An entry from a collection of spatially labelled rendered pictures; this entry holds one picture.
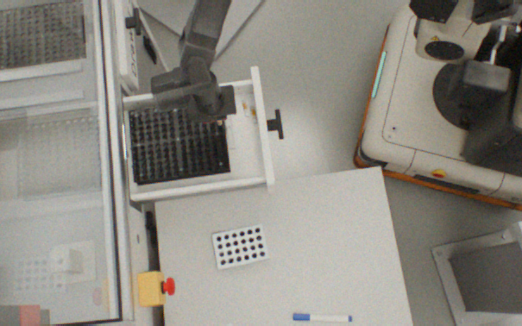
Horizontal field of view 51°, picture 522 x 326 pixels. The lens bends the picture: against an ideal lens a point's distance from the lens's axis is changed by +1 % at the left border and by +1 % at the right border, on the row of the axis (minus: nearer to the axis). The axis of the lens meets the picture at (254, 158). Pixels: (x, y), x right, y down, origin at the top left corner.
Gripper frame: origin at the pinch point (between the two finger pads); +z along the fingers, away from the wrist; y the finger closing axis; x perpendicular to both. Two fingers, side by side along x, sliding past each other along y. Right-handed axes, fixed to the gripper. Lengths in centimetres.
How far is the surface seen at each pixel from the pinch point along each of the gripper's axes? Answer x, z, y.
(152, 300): -38.1, 3.8, -18.6
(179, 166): -9.1, 4.8, -10.4
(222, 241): -26.1, 15.5, -3.8
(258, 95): 4.7, 2.5, 9.8
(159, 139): -0.8, 7.4, -15.3
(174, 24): 78, 90, -24
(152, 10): 86, 90, -32
